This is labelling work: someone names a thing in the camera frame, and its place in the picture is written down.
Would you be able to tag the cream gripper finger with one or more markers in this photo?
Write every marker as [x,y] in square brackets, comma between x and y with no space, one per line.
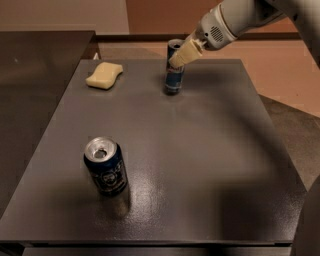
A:
[190,51]

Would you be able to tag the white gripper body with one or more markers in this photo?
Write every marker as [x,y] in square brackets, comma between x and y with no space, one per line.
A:
[212,30]

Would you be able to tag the redbull can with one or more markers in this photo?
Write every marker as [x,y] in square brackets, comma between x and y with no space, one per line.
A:
[173,81]

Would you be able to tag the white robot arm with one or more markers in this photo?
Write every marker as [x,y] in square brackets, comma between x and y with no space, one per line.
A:
[230,19]

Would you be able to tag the dark blue pepsi can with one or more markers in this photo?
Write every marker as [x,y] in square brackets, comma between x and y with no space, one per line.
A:
[104,160]

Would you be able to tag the yellow sponge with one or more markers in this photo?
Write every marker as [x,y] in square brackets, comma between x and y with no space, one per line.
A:
[104,75]

